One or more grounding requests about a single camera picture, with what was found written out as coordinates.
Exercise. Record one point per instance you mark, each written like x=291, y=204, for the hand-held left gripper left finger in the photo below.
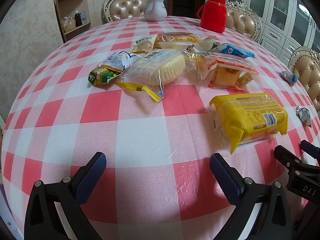
x=90, y=177

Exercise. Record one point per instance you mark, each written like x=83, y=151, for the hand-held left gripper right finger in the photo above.
x=225, y=177

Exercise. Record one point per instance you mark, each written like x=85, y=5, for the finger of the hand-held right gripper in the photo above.
x=285, y=155
x=311, y=148

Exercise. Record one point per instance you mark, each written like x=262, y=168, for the yellow bread packet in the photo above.
x=250, y=115

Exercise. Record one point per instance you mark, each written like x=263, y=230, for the small white wrapped candy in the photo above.
x=304, y=115

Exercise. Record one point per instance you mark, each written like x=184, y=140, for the pink white checkered tablecloth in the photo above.
x=140, y=135

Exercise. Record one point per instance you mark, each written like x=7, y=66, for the small blue wrapped candy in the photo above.
x=288, y=77

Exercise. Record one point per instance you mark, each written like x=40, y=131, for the beige tufted ornate chair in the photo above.
x=308, y=70
x=125, y=7
x=243, y=22

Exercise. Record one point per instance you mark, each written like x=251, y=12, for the clear cracker packet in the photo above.
x=245, y=79

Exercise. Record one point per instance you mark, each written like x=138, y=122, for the green snack packet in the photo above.
x=101, y=77

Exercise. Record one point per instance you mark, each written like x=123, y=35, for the orange-trimmed cake packet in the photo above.
x=225, y=71

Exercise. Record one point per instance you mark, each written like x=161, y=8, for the blue white snack packet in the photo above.
x=232, y=50

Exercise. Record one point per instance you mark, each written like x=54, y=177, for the white blue striped packet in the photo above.
x=120, y=58

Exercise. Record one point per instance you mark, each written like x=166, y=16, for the clear round cake packet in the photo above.
x=160, y=70

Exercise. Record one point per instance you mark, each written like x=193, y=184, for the clear pale pastry packet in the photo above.
x=175, y=46

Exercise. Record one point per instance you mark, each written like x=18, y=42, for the white glass-door cabinet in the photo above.
x=275, y=10

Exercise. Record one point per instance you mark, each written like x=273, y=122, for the white nut packet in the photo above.
x=145, y=43

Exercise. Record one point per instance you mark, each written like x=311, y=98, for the clear bag of grain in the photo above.
x=69, y=23

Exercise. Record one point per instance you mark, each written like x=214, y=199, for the red thermos jug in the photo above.
x=212, y=15

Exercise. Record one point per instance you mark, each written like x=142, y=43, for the brown bottle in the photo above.
x=78, y=18

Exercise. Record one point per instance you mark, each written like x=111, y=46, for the small blue box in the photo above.
x=84, y=17

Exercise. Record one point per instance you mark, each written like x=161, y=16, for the white ceramic teapot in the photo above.
x=155, y=10

